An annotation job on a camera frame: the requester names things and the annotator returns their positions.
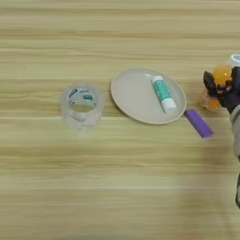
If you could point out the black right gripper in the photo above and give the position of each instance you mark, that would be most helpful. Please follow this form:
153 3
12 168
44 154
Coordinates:
231 97

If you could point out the orange juice bottle white cap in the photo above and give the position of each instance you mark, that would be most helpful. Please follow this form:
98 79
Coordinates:
222 75

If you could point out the green white glue stick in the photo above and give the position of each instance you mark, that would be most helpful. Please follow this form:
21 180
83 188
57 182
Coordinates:
163 92

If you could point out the clear tape roll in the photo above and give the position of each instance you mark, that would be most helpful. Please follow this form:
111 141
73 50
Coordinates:
70 120

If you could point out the purple rectangular block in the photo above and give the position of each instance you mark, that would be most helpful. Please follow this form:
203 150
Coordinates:
199 123

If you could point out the beige round plate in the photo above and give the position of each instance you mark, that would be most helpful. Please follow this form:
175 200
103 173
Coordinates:
134 93

